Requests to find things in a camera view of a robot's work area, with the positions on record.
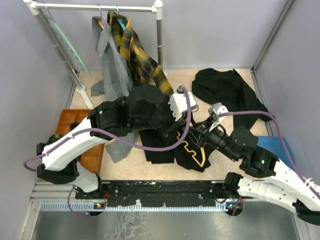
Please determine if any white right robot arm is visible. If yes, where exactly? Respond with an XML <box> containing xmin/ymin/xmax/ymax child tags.
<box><xmin>190</xmin><ymin>121</ymin><xmax>320</xmax><ymax>226</ymax></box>

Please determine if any yellow plaid shirt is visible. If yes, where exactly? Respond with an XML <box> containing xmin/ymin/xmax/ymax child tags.
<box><xmin>107</xmin><ymin>11</ymin><xmax>174</xmax><ymax>96</ymax></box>

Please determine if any yellow hanger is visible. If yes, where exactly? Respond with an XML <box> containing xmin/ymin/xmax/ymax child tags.
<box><xmin>174</xmin><ymin>136</ymin><xmax>210</xmax><ymax>172</ymax></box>

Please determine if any orange wooden tray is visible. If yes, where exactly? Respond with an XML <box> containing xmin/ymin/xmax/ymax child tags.
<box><xmin>55</xmin><ymin>109</ymin><xmax>105</xmax><ymax>174</ymax></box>

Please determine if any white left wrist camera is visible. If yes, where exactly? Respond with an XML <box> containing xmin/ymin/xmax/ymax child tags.
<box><xmin>168</xmin><ymin>91</ymin><xmax>198</xmax><ymax>122</ymax></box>

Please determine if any green hanger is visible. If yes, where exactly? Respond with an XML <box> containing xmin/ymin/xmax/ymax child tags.
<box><xmin>45</xmin><ymin>15</ymin><xmax>91</xmax><ymax>74</ymax></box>

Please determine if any black shirt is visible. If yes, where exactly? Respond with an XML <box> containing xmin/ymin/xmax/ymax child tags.
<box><xmin>191</xmin><ymin>67</ymin><xmax>276</xmax><ymax>131</ymax></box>
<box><xmin>139</xmin><ymin>127</ymin><xmax>215</xmax><ymax>173</ymax></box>

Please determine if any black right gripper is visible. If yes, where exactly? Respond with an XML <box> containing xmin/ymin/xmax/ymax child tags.
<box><xmin>182</xmin><ymin>115</ymin><xmax>239</xmax><ymax>162</ymax></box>

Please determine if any blue pikachu cloth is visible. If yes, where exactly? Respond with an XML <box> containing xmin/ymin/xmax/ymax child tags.
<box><xmin>257</xmin><ymin>136</ymin><xmax>296</xmax><ymax>171</ymax></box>

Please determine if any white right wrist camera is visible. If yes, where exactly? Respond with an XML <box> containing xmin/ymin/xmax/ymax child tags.
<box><xmin>208</xmin><ymin>102</ymin><xmax>229</xmax><ymax>132</ymax></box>

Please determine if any white clothes rack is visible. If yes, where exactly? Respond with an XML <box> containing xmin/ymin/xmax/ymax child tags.
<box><xmin>24</xmin><ymin>0</ymin><xmax>164</xmax><ymax>109</ymax></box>

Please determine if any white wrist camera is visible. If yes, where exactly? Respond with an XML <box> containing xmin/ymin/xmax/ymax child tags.
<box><xmin>168</xmin><ymin>91</ymin><xmax>198</xmax><ymax>122</ymax></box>
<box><xmin>208</xmin><ymin>102</ymin><xmax>229</xmax><ymax>132</ymax></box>

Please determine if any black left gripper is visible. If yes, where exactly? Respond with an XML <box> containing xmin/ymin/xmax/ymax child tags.
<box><xmin>131</xmin><ymin>96</ymin><xmax>187</xmax><ymax>138</ymax></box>

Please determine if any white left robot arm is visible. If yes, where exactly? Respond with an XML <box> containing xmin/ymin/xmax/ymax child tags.
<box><xmin>36</xmin><ymin>84</ymin><xmax>197</xmax><ymax>199</ymax></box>

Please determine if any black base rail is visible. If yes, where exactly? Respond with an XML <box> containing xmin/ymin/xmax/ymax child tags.
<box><xmin>75</xmin><ymin>180</ymin><xmax>240</xmax><ymax>208</ymax></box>

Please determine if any grey shirt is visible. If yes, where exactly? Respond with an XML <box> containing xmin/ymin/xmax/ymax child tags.
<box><xmin>89</xmin><ymin>16</ymin><xmax>135</xmax><ymax>163</ymax></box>

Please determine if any green yellow patterned cloth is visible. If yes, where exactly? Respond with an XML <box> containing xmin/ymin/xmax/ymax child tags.
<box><xmin>46</xmin><ymin>133</ymin><xmax>63</xmax><ymax>145</ymax></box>

